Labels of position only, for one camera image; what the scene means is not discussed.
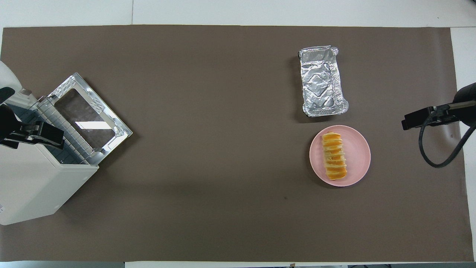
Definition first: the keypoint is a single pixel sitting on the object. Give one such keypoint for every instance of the cream toaster oven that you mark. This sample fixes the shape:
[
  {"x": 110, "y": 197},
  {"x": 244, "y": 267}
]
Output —
[{"x": 33, "y": 186}]

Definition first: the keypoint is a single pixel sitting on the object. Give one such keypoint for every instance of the glass oven door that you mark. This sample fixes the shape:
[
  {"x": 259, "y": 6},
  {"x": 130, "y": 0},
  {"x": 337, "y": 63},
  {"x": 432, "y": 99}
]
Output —
[{"x": 87, "y": 115}]

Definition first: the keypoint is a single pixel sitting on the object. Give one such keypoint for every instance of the aluminium foil tray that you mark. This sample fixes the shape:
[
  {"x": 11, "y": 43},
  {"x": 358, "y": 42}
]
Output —
[{"x": 321, "y": 83}]

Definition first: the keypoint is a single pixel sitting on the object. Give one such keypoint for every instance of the pink round plate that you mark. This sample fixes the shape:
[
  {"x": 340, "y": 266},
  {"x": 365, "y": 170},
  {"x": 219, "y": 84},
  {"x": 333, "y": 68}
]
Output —
[{"x": 359, "y": 156}]

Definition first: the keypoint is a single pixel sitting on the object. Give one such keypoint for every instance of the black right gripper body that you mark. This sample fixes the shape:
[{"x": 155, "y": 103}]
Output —
[{"x": 466, "y": 104}]

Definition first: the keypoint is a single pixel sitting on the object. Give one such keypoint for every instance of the brown table mat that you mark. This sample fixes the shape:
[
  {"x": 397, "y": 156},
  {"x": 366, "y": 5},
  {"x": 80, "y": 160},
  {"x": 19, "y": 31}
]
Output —
[{"x": 208, "y": 130}]

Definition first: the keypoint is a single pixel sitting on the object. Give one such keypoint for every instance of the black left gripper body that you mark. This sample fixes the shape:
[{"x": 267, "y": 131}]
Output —
[{"x": 9, "y": 126}]

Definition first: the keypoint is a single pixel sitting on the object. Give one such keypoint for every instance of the sliced yellow bread loaf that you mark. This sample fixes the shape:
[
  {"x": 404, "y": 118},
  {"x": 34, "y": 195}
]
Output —
[{"x": 334, "y": 156}]

